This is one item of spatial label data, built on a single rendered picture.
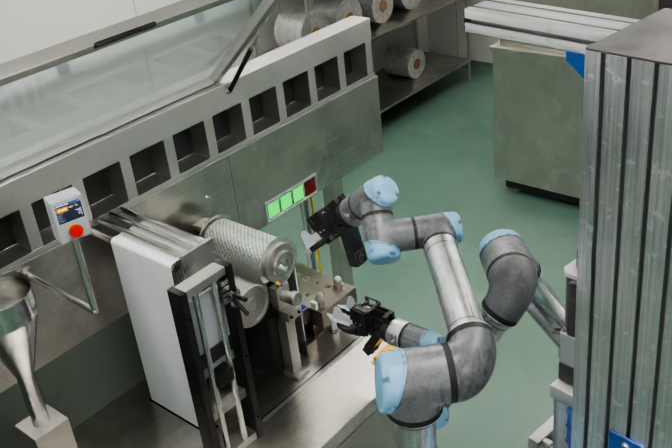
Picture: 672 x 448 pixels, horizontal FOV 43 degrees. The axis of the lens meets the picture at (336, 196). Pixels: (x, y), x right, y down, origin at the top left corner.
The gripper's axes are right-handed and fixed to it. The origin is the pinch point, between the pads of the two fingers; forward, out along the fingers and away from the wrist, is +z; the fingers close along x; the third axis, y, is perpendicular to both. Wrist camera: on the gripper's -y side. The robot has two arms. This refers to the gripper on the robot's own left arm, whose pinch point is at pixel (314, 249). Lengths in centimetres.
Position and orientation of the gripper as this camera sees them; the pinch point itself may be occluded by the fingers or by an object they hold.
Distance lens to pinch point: 219.8
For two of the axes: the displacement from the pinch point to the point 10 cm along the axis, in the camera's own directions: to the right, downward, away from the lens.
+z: -5.2, 3.9, 7.6
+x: -6.4, 4.1, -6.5
